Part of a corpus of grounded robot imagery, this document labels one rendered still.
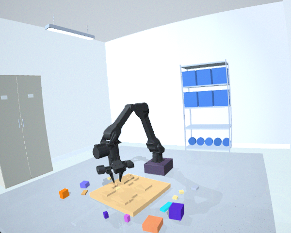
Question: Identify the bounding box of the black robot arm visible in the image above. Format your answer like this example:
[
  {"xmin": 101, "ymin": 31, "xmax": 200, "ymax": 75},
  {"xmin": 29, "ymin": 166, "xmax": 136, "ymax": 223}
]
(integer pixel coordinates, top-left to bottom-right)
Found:
[{"xmin": 93, "ymin": 102, "xmax": 165, "ymax": 174}]

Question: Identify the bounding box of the tan flat tile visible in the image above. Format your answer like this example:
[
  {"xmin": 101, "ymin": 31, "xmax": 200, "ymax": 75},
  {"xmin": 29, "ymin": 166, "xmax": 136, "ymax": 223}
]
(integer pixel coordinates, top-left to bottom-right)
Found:
[{"xmin": 81, "ymin": 190, "xmax": 88, "ymax": 195}]

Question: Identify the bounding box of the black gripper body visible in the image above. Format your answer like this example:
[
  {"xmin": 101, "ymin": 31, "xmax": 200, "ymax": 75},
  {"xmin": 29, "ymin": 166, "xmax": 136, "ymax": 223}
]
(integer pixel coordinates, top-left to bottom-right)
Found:
[{"xmin": 96, "ymin": 154, "xmax": 134, "ymax": 175}]

